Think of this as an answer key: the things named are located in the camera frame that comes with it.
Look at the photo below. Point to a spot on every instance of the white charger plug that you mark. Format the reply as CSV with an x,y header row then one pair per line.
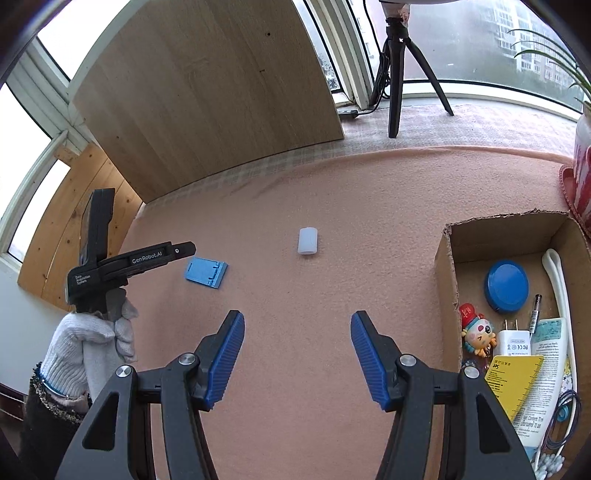
x,y
512,341

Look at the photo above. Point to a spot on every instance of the blue phone stand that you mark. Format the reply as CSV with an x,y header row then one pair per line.
x,y
205,272

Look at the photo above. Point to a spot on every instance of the small translucent white container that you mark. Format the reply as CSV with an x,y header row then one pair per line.
x,y
308,241

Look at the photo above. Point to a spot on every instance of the yellow ruler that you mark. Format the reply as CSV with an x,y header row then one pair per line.
x,y
512,383

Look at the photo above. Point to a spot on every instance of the black pen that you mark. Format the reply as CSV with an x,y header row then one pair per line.
x,y
535,314

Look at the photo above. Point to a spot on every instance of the red cartoon toy figure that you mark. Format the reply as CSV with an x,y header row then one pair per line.
x,y
478,332

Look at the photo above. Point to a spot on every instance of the black tripod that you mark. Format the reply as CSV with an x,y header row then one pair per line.
x,y
396,92

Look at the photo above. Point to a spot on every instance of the brown cardboard box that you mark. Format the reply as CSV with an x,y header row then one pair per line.
x,y
445,286

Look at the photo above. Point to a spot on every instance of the white sunscreen tube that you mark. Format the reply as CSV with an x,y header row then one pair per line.
x,y
551,369

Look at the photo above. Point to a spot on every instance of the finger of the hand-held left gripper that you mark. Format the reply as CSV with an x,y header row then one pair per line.
x,y
184,250

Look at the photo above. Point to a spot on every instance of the pink table cloth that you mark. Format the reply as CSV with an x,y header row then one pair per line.
x,y
300,300

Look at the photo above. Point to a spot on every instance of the wooden plank panel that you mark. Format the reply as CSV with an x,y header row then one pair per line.
x,y
69,217

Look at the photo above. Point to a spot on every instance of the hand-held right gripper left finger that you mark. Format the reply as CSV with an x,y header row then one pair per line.
x,y
226,364

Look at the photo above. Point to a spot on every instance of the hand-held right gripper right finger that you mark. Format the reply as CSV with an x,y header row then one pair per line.
x,y
369,360

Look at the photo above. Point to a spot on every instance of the pink plant saucer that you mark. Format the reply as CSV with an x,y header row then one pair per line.
x,y
567,184

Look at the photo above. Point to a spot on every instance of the light wooden board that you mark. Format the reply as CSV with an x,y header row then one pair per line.
x,y
207,101

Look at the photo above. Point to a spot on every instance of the person's left hand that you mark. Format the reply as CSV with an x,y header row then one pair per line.
x,y
74,350

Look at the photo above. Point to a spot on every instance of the spider plant in red-white pot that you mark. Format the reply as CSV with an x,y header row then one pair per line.
x,y
582,152

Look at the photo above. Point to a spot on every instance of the blue round lid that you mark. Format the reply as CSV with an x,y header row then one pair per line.
x,y
506,284

